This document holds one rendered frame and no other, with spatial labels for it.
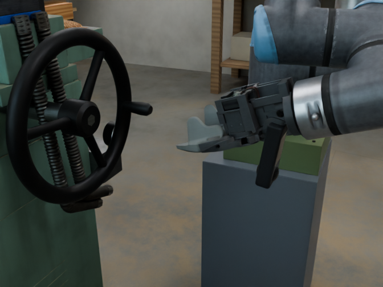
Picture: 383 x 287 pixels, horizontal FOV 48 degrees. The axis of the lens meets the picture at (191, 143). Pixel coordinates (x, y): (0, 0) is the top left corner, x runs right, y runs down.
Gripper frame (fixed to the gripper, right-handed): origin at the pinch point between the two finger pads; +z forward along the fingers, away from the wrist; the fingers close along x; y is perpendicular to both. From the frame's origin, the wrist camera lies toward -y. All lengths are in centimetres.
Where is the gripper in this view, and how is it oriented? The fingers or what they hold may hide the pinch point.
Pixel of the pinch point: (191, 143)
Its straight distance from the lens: 75.8
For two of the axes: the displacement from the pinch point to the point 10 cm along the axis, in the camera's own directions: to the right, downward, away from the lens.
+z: -8.4, 1.5, 5.2
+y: -3.1, -9.2, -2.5
